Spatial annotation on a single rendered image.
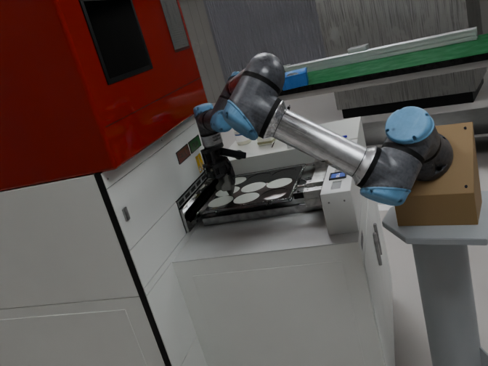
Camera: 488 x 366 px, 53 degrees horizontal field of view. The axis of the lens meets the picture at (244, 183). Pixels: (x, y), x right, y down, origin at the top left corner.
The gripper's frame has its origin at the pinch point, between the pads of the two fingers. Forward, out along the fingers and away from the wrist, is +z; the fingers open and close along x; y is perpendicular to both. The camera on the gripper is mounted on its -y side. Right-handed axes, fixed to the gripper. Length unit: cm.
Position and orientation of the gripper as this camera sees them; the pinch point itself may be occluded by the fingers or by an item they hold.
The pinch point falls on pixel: (232, 192)
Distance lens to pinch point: 190.0
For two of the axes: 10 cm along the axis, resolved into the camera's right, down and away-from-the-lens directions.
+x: 6.2, 0.9, -7.8
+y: -7.4, 3.9, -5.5
